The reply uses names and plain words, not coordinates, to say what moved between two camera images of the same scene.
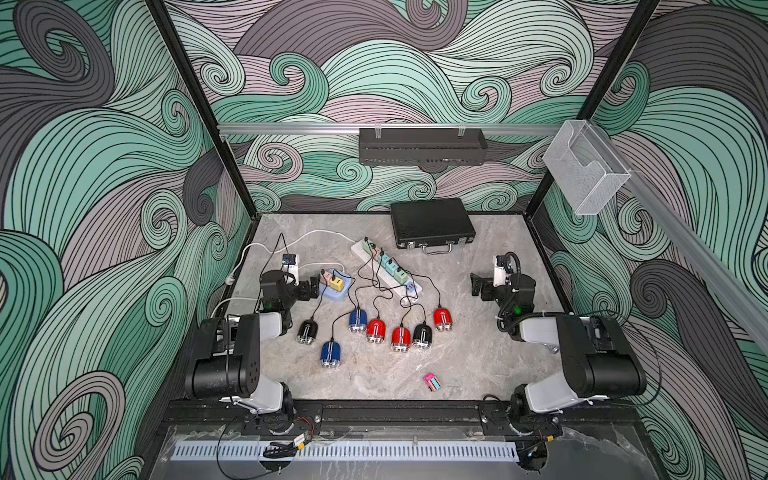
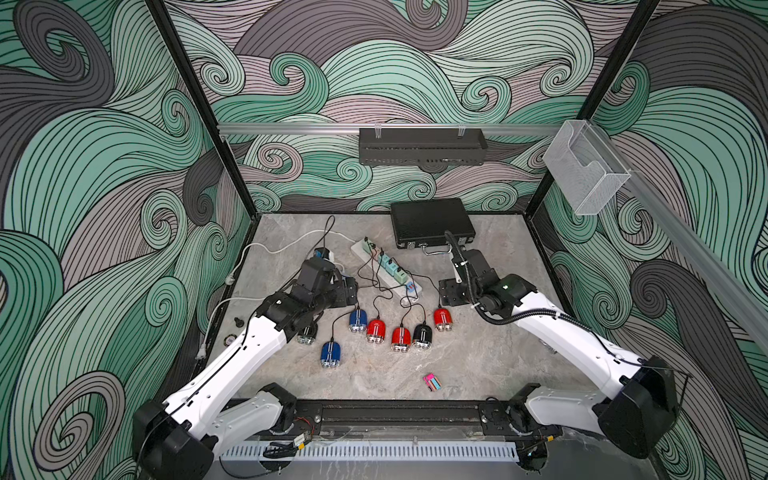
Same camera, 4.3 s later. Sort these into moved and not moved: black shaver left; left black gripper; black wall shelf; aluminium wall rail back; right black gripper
Moved: left black gripper; right black gripper
Not moved: black wall shelf; aluminium wall rail back; black shaver left
